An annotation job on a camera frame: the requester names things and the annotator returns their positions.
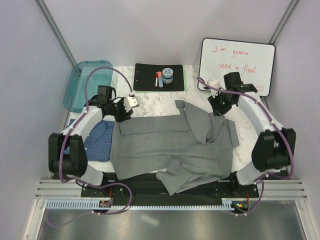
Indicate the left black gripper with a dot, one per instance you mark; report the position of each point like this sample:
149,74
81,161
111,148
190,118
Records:
125,115

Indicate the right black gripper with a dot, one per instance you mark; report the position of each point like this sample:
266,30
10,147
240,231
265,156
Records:
217,110

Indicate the grey long sleeve shirt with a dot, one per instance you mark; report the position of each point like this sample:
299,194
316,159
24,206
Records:
186,150

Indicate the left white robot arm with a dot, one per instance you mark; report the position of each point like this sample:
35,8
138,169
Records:
67,156

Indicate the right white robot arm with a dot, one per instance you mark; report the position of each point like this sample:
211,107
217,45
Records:
275,144

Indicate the black clipboard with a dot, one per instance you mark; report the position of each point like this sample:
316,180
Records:
158,78

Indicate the folded blue checked shirt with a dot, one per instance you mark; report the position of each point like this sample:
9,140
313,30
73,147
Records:
99,141

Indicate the teal plastic bin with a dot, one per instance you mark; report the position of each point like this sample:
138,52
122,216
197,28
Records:
74,98

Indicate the red whiteboard marker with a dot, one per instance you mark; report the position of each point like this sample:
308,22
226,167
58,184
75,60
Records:
156,79

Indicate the whiteboard with red writing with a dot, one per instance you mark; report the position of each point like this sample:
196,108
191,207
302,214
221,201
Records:
254,62

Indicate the small blue lidded jar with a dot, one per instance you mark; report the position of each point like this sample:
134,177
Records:
167,75

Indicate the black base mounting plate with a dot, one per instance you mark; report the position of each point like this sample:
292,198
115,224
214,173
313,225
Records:
147,189

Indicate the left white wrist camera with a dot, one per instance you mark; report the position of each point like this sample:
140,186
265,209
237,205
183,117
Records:
131,102

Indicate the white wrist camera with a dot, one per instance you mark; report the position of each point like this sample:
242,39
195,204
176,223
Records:
214,85
131,102

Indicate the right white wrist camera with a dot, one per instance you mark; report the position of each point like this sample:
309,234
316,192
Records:
214,85

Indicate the white slotted cable duct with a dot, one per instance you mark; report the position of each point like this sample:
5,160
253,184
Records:
95,204

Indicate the aluminium frame rail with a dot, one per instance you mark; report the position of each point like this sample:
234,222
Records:
286,190

